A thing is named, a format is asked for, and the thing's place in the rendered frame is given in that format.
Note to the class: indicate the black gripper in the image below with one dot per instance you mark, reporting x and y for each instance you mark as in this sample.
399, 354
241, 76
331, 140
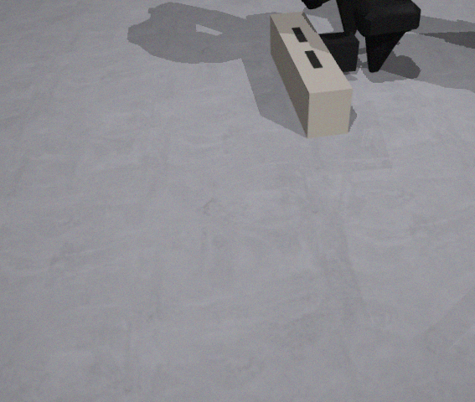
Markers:
381, 22

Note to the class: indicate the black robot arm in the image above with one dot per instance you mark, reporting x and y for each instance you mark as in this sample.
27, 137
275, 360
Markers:
312, 4

